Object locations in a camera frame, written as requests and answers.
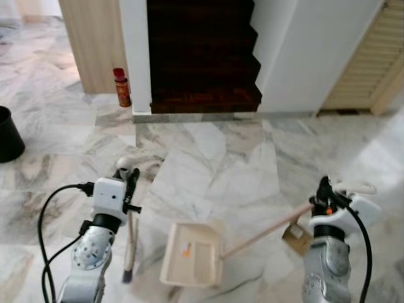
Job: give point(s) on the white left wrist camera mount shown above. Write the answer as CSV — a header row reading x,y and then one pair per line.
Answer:
x,y
108,197

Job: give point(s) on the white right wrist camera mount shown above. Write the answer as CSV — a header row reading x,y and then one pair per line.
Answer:
x,y
360,213

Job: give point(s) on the dark wooden staircase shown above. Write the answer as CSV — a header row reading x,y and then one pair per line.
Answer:
x,y
202,57

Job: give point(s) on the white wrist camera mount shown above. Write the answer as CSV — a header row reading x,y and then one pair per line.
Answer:
x,y
108,197
360,213

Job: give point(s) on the red spray can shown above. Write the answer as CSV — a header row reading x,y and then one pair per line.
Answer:
x,y
122,88

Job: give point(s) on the beige louvered door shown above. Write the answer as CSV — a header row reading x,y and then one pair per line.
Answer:
x,y
366,69

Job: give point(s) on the brown cardboard piece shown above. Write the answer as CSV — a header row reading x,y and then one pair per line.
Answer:
x,y
297,238

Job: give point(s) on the black waste bin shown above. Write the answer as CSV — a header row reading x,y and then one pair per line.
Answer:
x,y
9,136

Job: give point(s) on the light wood panel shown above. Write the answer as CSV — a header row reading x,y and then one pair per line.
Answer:
x,y
95,44

